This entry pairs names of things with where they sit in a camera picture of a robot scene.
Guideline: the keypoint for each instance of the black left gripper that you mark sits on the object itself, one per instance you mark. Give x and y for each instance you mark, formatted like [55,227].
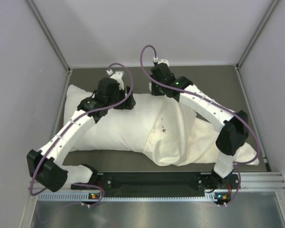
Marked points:
[128,105]

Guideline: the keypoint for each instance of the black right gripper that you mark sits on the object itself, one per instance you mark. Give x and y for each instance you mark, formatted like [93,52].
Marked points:
[154,91]

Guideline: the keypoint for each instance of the white pillow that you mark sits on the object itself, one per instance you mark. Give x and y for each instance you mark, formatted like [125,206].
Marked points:
[123,130]

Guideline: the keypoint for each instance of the cream pillowcase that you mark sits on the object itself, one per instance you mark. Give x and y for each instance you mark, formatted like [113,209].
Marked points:
[181,136]

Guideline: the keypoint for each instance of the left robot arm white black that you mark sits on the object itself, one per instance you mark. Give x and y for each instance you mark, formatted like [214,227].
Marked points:
[45,165]

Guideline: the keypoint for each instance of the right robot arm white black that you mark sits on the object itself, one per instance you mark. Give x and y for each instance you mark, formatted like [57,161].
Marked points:
[229,124]

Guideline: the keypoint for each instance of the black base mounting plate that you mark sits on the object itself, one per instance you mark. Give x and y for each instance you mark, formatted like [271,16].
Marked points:
[160,184]

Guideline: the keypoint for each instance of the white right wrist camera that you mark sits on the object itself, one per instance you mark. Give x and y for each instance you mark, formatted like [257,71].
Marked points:
[157,61]

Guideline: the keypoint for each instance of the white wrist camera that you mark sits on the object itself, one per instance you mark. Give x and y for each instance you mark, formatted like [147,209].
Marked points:
[157,61]
[117,76]

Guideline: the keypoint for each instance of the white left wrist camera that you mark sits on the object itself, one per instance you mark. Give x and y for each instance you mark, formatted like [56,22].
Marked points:
[117,76]

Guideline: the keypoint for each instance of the left aluminium corner post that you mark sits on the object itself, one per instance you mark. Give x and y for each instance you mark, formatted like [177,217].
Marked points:
[41,22]

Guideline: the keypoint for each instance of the aluminium corner post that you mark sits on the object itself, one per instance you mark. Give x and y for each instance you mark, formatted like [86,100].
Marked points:
[41,22]
[258,31]

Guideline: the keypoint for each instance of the grey slotted cable duct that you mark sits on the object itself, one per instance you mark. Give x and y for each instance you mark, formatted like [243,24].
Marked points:
[94,197]

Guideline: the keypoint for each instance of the right aluminium corner post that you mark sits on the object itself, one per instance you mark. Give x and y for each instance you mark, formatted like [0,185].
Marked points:
[258,31]

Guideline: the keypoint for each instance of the aluminium frame rail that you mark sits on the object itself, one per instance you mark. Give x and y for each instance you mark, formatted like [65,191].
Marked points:
[261,182]

